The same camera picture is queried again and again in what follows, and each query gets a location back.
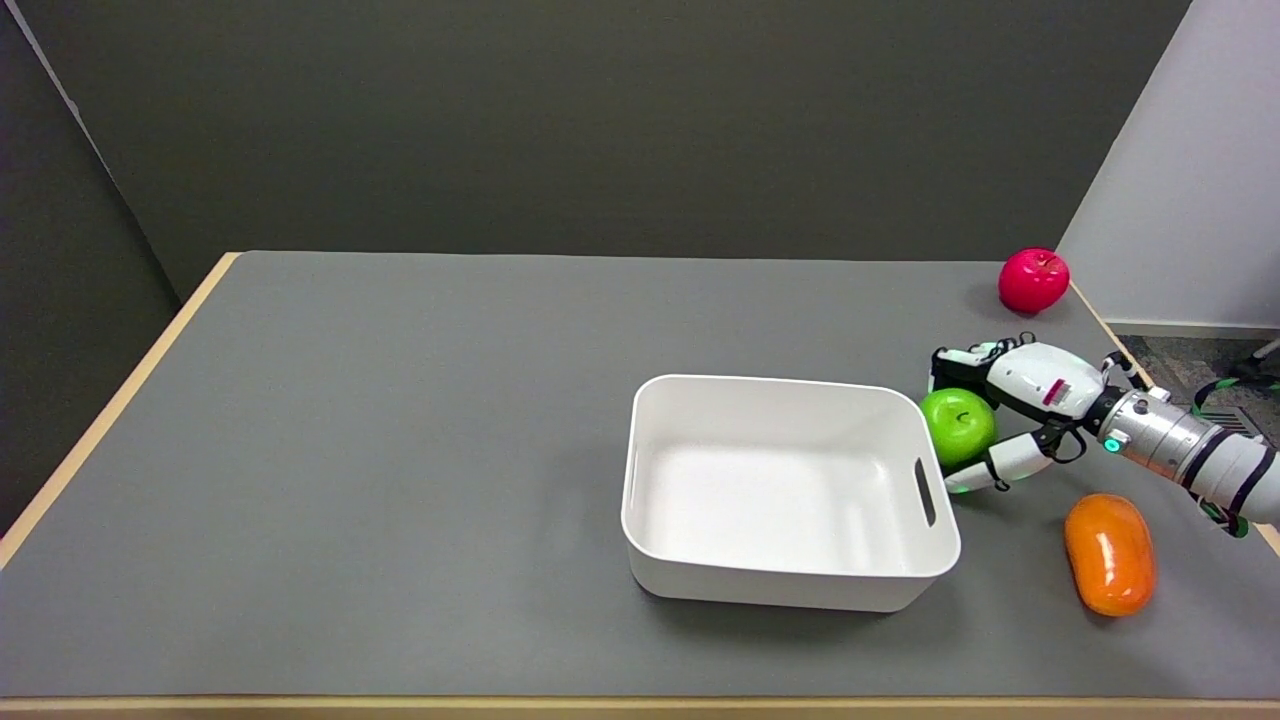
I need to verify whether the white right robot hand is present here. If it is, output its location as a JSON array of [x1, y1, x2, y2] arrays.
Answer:
[[929, 336, 1127, 495]]

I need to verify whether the green apple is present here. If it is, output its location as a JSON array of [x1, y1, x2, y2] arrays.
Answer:
[[919, 388, 998, 468]]

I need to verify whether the red apple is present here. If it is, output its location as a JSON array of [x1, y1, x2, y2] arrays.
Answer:
[[998, 247, 1071, 316]]

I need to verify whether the orange oval fruit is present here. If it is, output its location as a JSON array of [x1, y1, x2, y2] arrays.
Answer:
[[1063, 492, 1157, 618]]

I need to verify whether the white plastic storage bin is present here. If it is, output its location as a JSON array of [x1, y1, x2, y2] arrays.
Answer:
[[620, 373, 963, 613]]

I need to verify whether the black green robot cable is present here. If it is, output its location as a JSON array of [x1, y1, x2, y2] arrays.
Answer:
[[1188, 376, 1280, 539]]

